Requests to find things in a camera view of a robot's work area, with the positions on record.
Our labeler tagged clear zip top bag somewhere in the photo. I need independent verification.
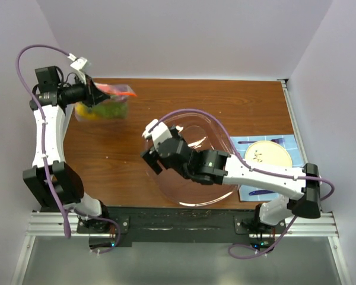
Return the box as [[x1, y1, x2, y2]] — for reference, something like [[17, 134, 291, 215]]
[[74, 83, 136, 121]]

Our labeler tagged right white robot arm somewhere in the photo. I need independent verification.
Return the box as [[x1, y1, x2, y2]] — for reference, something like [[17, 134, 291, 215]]
[[141, 121, 321, 233]]

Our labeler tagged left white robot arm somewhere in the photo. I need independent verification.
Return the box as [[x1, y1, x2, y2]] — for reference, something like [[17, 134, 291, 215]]
[[23, 66, 111, 237]]

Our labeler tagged yellow fake bell pepper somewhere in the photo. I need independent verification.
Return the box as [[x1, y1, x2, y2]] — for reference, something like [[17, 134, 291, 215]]
[[74, 103, 100, 121]]

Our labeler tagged green fake vegetable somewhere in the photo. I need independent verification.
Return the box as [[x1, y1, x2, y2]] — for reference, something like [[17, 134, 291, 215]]
[[91, 102, 128, 119]]

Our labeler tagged clear pink plastic tray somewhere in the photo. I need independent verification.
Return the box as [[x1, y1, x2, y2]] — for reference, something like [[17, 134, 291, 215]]
[[143, 109, 239, 207]]

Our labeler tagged cream floral plate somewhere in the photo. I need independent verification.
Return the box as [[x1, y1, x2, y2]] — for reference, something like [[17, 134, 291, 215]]
[[244, 141, 293, 167]]

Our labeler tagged blue checkered placemat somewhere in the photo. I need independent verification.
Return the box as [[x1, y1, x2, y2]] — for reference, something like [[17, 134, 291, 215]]
[[231, 135, 304, 202]]

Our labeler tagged purple plastic fork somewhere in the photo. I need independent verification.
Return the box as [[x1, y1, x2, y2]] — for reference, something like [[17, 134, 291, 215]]
[[238, 137, 288, 145]]

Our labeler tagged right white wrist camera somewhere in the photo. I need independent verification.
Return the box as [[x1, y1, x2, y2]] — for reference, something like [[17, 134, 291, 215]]
[[142, 119, 172, 148]]

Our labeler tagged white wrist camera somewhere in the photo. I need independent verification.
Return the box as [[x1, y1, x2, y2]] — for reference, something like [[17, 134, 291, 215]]
[[68, 53, 91, 72], [142, 119, 172, 148]]

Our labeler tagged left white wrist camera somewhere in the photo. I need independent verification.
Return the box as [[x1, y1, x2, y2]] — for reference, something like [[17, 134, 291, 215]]
[[68, 53, 91, 72]]

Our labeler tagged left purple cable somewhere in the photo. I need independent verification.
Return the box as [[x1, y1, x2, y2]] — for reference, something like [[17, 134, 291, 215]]
[[15, 44, 121, 254]]

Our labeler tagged purple cable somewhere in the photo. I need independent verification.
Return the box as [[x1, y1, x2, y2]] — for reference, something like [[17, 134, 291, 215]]
[[15, 44, 121, 254], [148, 109, 336, 259]]

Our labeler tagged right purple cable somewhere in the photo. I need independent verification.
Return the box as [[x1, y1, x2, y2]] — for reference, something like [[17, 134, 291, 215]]
[[148, 109, 336, 259]]

